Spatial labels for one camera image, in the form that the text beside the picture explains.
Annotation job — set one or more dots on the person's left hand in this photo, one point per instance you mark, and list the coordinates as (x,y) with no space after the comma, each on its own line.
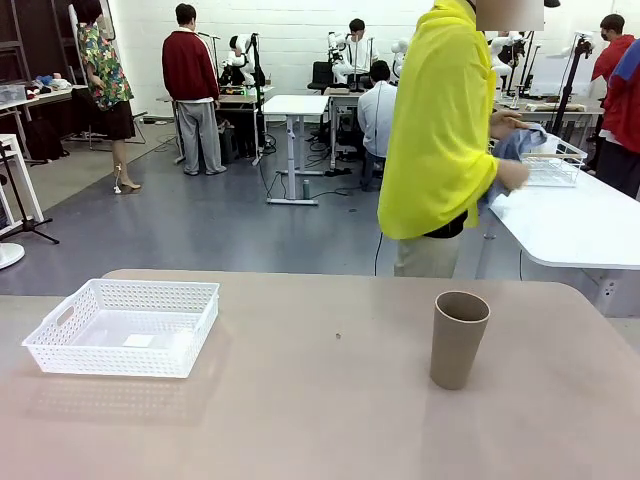
(506,124)

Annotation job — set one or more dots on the person's right hand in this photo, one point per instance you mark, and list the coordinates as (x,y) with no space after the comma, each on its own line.
(514,175)

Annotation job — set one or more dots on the blue grey cloth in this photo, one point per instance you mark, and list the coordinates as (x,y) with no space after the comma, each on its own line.
(520,145)

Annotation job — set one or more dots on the white perforated plastic basket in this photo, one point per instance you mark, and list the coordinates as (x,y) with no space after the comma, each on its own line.
(55,350)

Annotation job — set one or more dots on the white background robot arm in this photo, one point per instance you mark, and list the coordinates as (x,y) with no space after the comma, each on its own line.
(334,42)
(400,50)
(240,47)
(500,50)

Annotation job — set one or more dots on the wooden top long table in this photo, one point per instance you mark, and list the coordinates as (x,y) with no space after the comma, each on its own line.
(550,106)

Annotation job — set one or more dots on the white board panel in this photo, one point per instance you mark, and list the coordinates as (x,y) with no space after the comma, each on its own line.
(547,75)

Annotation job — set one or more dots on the person in yellow shirt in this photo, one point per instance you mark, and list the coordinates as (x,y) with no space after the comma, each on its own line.
(440,125)

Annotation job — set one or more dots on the large white rounded table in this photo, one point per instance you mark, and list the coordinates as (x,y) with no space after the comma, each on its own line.
(575,225)

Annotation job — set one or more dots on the person in red blue jacket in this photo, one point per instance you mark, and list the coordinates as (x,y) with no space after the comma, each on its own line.
(625,115)

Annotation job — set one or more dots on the person in white shirt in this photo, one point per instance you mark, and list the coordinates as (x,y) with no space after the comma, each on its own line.
(375,115)

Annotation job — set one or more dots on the grey work desk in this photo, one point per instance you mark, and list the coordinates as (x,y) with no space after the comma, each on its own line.
(345,97)

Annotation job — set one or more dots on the black haired person in white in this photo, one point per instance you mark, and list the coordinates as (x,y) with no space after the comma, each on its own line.
(357,50)

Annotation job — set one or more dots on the black power strip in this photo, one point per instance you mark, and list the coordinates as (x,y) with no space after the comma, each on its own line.
(337,172)

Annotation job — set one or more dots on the black office chair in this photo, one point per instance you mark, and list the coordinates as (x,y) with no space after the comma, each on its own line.
(320,75)

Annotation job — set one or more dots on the grey bottle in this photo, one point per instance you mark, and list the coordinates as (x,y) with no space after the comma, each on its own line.
(306,190)

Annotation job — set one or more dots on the white height adjustable desk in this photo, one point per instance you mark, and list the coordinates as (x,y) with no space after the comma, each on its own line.
(295,104)

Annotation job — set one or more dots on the wooden top work desk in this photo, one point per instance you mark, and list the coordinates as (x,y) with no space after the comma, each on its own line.
(240,100)

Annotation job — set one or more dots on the person in red cardigan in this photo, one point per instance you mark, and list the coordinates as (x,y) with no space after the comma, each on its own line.
(190,65)

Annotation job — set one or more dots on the person in floral shirt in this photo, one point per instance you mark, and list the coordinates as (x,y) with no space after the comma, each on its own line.
(102,65)

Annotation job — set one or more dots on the cluttered side desk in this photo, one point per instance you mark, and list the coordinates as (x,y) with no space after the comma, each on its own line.
(55,95)

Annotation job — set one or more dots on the black bag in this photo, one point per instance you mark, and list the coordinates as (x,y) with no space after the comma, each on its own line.
(45,140)

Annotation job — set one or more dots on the black tripod stand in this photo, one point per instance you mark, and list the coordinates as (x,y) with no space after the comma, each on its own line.
(31,226)

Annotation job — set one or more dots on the clear storage box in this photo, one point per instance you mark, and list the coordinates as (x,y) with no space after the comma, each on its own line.
(12,92)

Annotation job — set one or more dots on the small white frame table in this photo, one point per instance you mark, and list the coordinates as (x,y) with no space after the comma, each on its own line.
(7,140)

